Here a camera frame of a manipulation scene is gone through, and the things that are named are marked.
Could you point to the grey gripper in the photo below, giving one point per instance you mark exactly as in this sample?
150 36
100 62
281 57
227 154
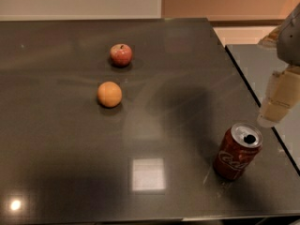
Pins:
290 44

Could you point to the orange fruit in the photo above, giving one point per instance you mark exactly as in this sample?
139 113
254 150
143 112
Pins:
109 94

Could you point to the red coke can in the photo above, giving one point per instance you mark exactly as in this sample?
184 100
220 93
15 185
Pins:
240 145

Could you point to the red apple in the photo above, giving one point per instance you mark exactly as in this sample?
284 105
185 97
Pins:
121 55

